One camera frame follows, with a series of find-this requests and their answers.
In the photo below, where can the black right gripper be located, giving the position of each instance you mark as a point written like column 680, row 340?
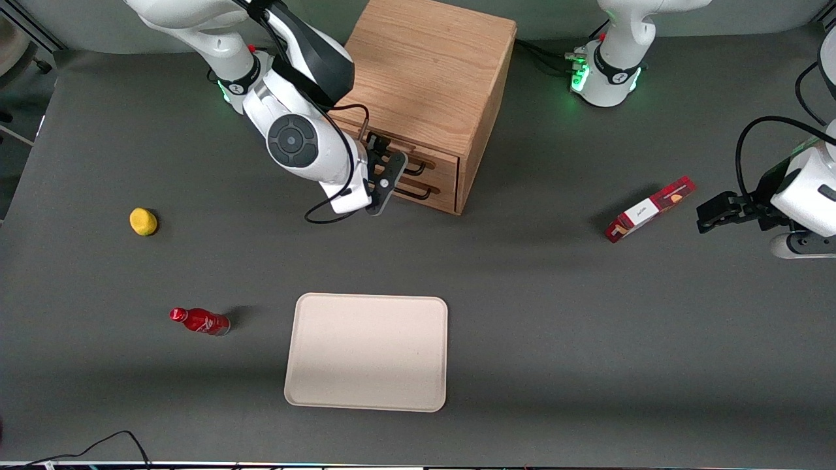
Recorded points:
column 374, row 145

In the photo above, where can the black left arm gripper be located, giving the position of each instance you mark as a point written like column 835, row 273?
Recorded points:
column 761, row 210

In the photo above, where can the wooden drawer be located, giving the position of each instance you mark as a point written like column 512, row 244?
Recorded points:
column 441, row 160
column 445, row 181
column 444, row 201

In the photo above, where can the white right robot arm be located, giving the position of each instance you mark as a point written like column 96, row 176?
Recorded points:
column 294, row 140

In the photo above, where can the wooden drawer cabinet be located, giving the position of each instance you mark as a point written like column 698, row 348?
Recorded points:
column 431, row 72

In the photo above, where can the red and white snack box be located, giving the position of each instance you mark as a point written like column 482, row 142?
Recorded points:
column 650, row 209

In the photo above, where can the beige rectangular tray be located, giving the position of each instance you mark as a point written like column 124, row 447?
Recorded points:
column 369, row 352

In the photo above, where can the yellow toy lemon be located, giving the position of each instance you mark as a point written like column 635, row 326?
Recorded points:
column 144, row 222

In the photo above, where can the red bottle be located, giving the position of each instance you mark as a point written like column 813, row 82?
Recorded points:
column 201, row 321

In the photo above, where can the beige round stool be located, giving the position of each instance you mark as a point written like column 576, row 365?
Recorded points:
column 13, row 46

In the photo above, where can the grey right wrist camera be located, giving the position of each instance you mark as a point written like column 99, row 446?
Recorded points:
column 388, row 183

